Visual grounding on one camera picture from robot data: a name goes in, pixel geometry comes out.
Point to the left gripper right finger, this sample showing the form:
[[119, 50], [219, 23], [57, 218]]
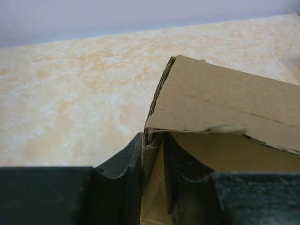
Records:
[[198, 195]]

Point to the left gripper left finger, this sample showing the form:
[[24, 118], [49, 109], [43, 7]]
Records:
[[109, 194]]

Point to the brown cardboard box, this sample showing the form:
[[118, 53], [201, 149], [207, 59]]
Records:
[[231, 121]]

